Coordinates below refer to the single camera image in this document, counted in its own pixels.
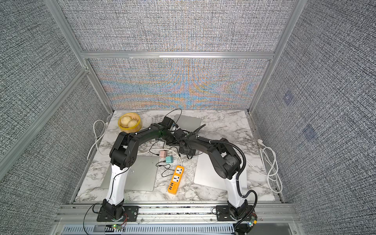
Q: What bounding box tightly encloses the black cable to laptop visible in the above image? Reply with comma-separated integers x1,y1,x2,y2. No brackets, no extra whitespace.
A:
155,161,177,178
148,140,181,157

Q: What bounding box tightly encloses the pink charger plug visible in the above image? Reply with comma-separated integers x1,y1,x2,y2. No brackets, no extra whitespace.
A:
159,150,167,158

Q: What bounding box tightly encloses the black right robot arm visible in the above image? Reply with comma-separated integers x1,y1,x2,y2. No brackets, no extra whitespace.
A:
173,129,258,223

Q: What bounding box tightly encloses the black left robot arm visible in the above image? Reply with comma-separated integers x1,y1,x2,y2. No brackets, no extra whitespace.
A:
97,117,178,222

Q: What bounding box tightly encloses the rear grey laptop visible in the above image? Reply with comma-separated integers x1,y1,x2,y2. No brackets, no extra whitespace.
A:
173,115,202,132

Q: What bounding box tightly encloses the right silver apple laptop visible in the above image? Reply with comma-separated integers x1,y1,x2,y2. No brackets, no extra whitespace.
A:
193,152,248,191

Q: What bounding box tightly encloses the left silver laptop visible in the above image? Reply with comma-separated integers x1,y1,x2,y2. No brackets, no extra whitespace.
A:
100,155,160,192

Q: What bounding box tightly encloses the right steamed bun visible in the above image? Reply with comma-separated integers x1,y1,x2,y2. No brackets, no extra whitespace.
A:
127,119,138,128

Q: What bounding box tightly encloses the steamed bun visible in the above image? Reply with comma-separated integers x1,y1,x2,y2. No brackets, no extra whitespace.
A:
127,119,138,128
120,116,132,126

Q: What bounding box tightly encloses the yellow bamboo steamer basket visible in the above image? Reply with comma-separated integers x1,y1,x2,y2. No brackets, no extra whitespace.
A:
117,113,143,133

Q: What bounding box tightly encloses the orange power strip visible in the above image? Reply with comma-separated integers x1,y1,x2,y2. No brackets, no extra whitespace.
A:
167,165,185,195

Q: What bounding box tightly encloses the left steamed bun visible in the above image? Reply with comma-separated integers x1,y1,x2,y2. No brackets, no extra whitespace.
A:
120,116,132,126

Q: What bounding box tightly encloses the white orange-strip power cord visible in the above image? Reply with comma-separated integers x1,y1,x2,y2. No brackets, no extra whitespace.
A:
87,119,183,166

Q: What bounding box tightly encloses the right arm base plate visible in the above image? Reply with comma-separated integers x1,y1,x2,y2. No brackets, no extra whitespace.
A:
215,205,235,222

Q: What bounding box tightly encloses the white purple-strip power cord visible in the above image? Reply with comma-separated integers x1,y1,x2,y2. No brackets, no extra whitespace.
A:
245,139,283,194

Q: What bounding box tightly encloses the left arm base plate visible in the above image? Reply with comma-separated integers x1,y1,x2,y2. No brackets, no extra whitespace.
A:
97,206,139,222

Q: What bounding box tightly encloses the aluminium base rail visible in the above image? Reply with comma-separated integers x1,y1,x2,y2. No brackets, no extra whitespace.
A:
53,202,301,225

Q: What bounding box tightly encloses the white vented cable duct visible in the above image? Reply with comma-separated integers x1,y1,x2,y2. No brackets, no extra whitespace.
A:
60,224,235,235

